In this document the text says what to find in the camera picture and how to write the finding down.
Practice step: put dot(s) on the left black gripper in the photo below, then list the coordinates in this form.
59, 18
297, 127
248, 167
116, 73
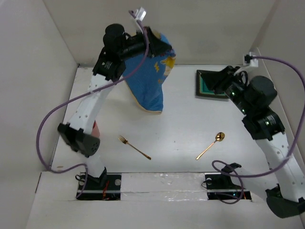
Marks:
156, 46

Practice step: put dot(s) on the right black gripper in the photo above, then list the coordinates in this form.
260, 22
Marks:
216, 80

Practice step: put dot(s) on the blue and yellow cloth placemat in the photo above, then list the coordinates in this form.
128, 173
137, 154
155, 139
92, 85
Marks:
145, 84

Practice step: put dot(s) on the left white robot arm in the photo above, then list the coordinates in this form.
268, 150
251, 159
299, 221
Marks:
121, 56

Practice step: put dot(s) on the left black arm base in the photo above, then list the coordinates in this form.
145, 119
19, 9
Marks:
109, 190

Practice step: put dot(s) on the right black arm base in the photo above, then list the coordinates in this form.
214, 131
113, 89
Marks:
220, 187

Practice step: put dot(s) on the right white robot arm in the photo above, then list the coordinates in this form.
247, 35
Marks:
283, 186

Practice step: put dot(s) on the square green ceramic plate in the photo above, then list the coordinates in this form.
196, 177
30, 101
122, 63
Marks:
201, 89

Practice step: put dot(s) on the gold spoon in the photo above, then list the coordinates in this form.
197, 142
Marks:
218, 138

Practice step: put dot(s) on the gold fork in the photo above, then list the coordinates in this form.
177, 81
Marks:
126, 142

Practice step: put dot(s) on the pink plastic cup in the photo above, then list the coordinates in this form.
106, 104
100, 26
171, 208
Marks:
95, 130

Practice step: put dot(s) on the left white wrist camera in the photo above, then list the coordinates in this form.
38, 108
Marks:
138, 14

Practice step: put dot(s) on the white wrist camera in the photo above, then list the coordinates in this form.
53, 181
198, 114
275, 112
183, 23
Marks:
250, 61
138, 14

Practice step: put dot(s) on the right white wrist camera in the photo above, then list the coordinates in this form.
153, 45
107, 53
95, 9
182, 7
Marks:
250, 61

